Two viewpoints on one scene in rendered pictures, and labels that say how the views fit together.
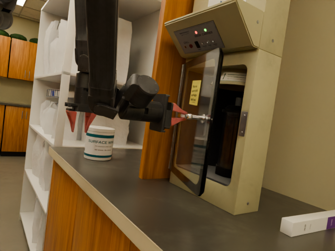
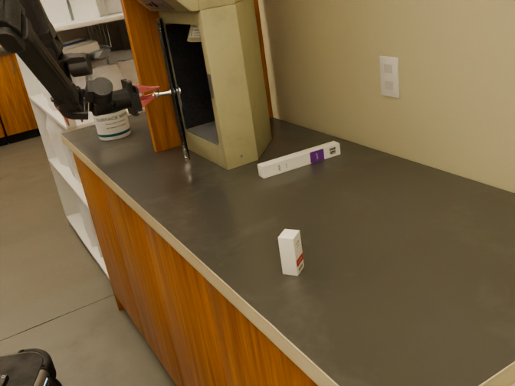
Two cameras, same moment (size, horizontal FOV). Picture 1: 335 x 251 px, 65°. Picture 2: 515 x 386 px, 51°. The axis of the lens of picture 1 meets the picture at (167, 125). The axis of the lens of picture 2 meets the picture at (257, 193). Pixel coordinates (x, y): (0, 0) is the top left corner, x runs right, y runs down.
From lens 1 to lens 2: 1.01 m
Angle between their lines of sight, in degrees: 22
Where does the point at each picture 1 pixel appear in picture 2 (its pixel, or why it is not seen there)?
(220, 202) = (218, 161)
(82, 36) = (38, 31)
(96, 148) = (108, 126)
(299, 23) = not seen: outside the picture
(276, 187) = (314, 122)
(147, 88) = (101, 91)
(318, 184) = (341, 112)
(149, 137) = (149, 108)
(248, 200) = (241, 153)
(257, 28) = not seen: outside the picture
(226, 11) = not seen: outside the picture
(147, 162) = (157, 133)
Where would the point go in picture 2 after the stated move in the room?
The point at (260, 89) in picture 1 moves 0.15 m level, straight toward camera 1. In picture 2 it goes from (217, 47) to (191, 59)
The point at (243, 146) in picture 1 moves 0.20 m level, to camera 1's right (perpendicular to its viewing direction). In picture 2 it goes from (216, 107) to (284, 99)
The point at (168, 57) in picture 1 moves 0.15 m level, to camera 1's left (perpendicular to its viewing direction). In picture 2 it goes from (139, 11) to (95, 17)
